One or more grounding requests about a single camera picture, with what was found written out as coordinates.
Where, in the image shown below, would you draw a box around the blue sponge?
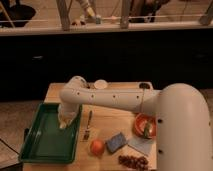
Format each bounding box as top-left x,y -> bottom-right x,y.
106,132 -> 127,153

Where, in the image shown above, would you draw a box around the orange bowl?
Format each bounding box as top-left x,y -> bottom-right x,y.
133,114 -> 156,139

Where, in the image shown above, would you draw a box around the green item in bowl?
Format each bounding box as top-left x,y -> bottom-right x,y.
143,121 -> 152,139

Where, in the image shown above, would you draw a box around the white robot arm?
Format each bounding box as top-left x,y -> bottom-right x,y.
58,76 -> 213,171

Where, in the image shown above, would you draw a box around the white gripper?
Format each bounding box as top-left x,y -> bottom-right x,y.
58,104 -> 80,129

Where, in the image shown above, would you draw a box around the orange fruit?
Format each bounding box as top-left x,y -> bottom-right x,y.
90,139 -> 105,156

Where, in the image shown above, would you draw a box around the black round object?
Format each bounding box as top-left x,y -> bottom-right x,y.
139,83 -> 150,89

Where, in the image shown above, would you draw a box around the bunch of red grapes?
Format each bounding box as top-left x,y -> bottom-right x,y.
118,155 -> 149,171

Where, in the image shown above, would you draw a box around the green plastic tray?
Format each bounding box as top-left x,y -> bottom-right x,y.
19,103 -> 81,164

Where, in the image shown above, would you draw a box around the grey cloth napkin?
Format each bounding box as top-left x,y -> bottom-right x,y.
128,136 -> 154,156

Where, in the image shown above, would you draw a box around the metal fork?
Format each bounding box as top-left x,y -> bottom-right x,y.
83,111 -> 93,140

